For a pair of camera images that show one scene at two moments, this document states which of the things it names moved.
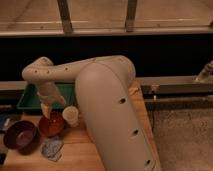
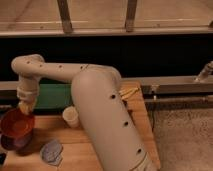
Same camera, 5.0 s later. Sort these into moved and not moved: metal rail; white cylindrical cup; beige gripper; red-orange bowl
Moved: red-orange bowl; beige gripper
Not moved: white cylindrical cup; metal rail
